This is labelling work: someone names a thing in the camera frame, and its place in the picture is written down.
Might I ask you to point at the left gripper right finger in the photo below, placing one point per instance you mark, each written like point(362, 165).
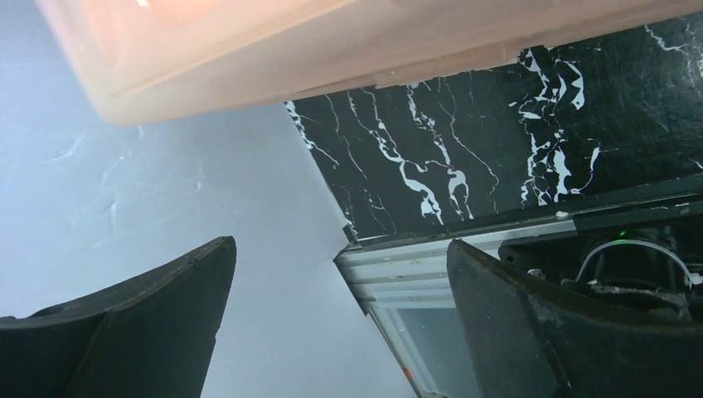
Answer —
point(528, 337)

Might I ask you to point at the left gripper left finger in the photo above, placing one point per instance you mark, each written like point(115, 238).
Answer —
point(149, 336)

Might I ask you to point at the pink plastic storage box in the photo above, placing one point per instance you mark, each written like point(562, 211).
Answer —
point(150, 61)

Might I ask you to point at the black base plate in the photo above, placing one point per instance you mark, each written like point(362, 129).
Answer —
point(650, 266)

